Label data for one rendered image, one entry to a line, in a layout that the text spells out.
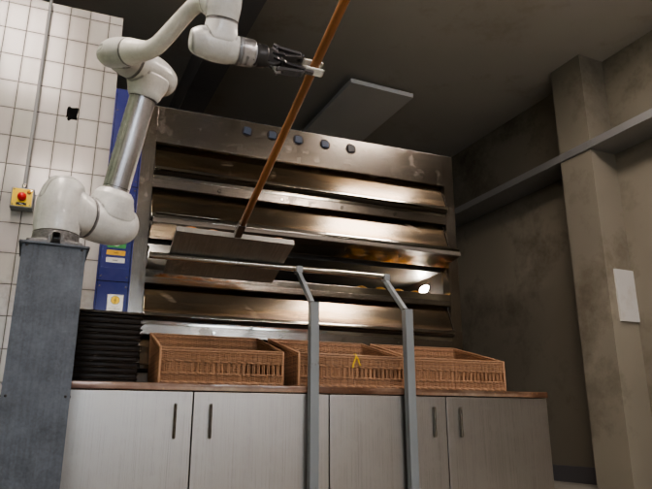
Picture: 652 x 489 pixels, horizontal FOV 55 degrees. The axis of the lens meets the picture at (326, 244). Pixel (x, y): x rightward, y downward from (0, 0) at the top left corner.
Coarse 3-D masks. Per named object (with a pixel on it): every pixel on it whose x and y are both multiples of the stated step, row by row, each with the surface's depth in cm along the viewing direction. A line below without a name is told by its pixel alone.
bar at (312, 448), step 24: (240, 264) 298; (264, 264) 303; (312, 312) 281; (408, 312) 299; (312, 336) 278; (408, 336) 296; (312, 360) 275; (408, 360) 292; (312, 384) 272; (408, 384) 289; (312, 408) 269; (408, 408) 286; (312, 432) 267; (408, 432) 284; (312, 456) 264; (408, 456) 282; (312, 480) 261; (408, 480) 279
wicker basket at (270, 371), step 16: (160, 336) 309; (176, 336) 312; (192, 336) 315; (208, 336) 318; (160, 352) 263; (176, 352) 265; (192, 352) 267; (208, 352) 270; (224, 352) 272; (240, 352) 275; (256, 352) 278; (272, 352) 280; (160, 368) 261; (176, 368) 264; (192, 368) 266; (208, 368) 268; (224, 368) 271; (256, 368) 318; (272, 368) 278; (256, 384) 274; (272, 384) 276
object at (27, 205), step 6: (12, 192) 298; (18, 192) 299; (24, 192) 300; (12, 198) 297; (30, 198) 300; (12, 204) 296; (18, 204) 297; (24, 204) 298; (30, 204) 299; (12, 210) 301; (18, 210) 301; (24, 210) 301; (30, 210) 301
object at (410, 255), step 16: (160, 224) 315; (176, 224) 316; (192, 224) 318; (208, 224) 321; (304, 240) 341; (320, 240) 342; (336, 240) 346; (352, 240) 350; (336, 256) 364; (352, 256) 366; (368, 256) 367; (384, 256) 368; (416, 256) 371; (432, 256) 372; (448, 256) 374
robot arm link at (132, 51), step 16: (192, 0) 203; (208, 0) 195; (224, 0) 193; (240, 0) 197; (176, 16) 208; (192, 16) 208; (224, 16) 194; (160, 32) 213; (176, 32) 211; (128, 48) 221; (144, 48) 218; (160, 48) 215; (128, 64) 227
